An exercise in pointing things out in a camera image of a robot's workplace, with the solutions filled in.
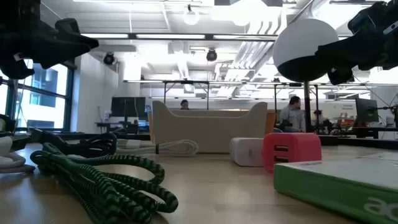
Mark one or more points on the black monitor on arm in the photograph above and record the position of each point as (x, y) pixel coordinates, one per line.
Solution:
(367, 110)

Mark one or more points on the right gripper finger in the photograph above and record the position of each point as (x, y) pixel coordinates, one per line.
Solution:
(340, 76)
(342, 54)

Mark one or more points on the person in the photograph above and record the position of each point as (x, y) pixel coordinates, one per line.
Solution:
(292, 116)
(184, 104)
(317, 116)

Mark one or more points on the grey plastic bin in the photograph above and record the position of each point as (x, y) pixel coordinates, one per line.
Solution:
(208, 130)

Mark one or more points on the orange plastic bin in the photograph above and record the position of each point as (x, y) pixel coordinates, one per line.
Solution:
(270, 123)

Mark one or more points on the white green Acer box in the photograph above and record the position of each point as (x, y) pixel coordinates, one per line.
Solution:
(335, 183)

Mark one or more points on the black computer monitor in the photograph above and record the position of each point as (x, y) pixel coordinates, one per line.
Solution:
(127, 106)

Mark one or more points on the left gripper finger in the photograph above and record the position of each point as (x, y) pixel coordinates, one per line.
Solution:
(15, 70)
(68, 43)

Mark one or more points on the black framed window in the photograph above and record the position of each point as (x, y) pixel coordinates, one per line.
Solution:
(70, 99)

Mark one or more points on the black round ceiling spotlight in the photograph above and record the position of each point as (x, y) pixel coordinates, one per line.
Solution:
(109, 58)
(211, 55)

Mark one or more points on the white USB charger cube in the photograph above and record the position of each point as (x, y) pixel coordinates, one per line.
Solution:
(245, 152)

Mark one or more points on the red USB charger cube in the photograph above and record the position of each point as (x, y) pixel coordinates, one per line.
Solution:
(295, 151)

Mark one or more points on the black metal rack frame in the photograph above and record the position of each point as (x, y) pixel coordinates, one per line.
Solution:
(186, 82)

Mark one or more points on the white globe table lamp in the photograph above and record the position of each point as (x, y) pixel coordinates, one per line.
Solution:
(298, 46)

